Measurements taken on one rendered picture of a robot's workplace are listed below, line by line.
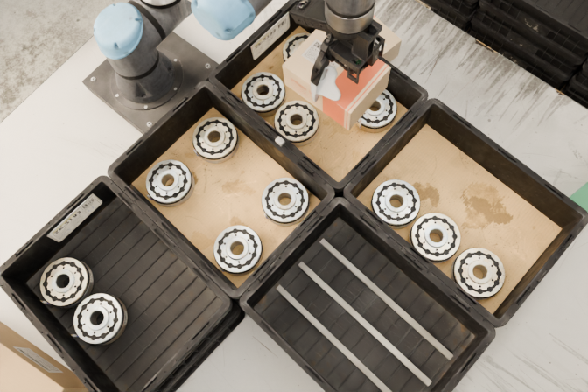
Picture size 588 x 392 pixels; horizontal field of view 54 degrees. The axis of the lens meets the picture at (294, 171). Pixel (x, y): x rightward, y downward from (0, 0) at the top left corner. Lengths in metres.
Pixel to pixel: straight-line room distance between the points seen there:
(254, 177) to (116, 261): 0.35
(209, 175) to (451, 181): 0.54
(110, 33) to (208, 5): 0.63
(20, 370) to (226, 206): 0.53
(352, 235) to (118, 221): 0.52
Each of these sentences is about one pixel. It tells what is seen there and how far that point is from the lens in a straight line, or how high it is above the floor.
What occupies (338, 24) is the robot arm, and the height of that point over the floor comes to 1.32.
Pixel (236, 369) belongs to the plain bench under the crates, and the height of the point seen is 0.70.
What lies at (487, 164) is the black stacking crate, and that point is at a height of 0.86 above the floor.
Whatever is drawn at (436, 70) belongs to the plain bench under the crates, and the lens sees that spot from 1.58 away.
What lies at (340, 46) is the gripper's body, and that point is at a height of 1.23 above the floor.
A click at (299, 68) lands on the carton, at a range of 1.07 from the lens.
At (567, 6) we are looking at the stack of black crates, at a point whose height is 0.38.
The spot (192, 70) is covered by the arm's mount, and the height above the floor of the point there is 0.75.
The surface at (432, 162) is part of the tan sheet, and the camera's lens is 1.32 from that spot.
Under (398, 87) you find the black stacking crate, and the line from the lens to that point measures 1.32.
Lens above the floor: 2.05
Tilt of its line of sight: 70 degrees down
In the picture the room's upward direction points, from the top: 9 degrees counter-clockwise
